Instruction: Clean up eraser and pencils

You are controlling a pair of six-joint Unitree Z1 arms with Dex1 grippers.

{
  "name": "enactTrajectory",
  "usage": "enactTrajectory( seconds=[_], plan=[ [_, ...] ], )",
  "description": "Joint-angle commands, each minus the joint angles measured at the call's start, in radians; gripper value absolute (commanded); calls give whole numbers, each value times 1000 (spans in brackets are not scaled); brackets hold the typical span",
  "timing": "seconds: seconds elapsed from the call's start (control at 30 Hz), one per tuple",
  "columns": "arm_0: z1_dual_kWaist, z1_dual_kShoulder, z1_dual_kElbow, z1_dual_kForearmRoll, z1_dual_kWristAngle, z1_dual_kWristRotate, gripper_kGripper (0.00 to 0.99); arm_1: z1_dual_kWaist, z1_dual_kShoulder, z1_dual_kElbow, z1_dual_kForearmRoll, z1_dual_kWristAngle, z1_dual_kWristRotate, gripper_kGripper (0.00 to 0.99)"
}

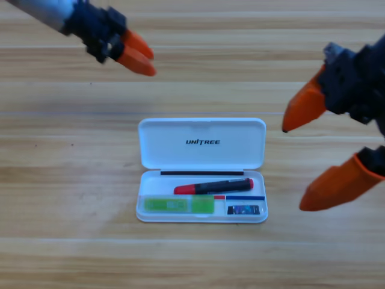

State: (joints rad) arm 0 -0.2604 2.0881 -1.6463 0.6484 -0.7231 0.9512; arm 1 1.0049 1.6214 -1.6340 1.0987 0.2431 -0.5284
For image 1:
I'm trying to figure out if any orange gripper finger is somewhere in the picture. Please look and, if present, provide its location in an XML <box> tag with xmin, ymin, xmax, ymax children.
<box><xmin>115</xmin><ymin>45</ymin><xmax>158</xmax><ymax>77</ymax></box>
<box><xmin>298</xmin><ymin>146</ymin><xmax>385</xmax><ymax>212</ymax></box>
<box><xmin>282</xmin><ymin>64</ymin><xmax>328</xmax><ymax>134</ymax></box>
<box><xmin>121</xmin><ymin>29</ymin><xmax>155</xmax><ymax>60</ymax></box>

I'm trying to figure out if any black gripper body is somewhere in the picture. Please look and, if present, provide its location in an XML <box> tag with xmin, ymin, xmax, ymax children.
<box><xmin>318</xmin><ymin>34</ymin><xmax>385</xmax><ymax>143</ymax></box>
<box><xmin>62</xmin><ymin>0</ymin><xmax>128</xmax><ymax>64</ymax></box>

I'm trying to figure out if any red and black marker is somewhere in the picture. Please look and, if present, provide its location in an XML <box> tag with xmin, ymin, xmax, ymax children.
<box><xmin>173</xmin><ymin>178</ymin><xmax>254</xmax><ymax>196</ymax></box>

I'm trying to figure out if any white Unitree pencil case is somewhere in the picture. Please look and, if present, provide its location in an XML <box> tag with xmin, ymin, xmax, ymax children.
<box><xmin>135</xmin><ymin>117</ymin><xmax>268</xmax><ymax>223</ymax></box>

